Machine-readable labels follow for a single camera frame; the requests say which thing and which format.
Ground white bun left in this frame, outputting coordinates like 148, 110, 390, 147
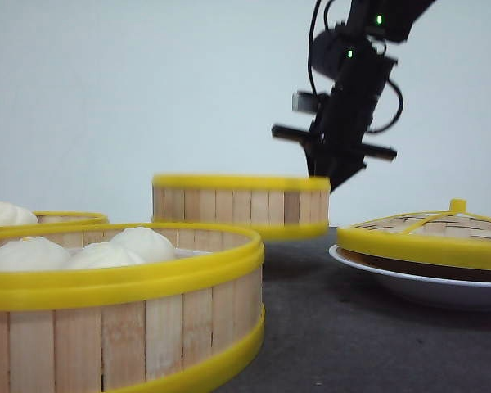
0, 237, 71, 272

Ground white plate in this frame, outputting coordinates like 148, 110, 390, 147
329, 246, 491, 312

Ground white bun middle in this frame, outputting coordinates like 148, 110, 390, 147
64, 242, 144, 269

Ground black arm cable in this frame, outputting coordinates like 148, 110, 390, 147
306, 0, 404, 134

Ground bamboo steamer basket one bun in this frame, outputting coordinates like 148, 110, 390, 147
151, 174, 331, 241

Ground yellow bamboo steamer lid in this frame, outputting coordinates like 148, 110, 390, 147
336, 199, 491, 271

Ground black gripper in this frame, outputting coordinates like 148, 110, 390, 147
272, 40, 398, 192

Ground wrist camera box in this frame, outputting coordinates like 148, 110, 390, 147
291, 91, 329, 114

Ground bamboo steamer basket three buns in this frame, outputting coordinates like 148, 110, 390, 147
0, 223, 264, 392

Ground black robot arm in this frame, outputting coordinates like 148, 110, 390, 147
272, 1, 431, 191

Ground white bun in far basket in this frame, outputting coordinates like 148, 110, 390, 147
0, 201, 38, 227

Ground white bun right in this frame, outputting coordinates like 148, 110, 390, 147
110, 227, 175, 263

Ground bamboo steamer basket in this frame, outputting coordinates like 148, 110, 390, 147
34, 211, 109, 225

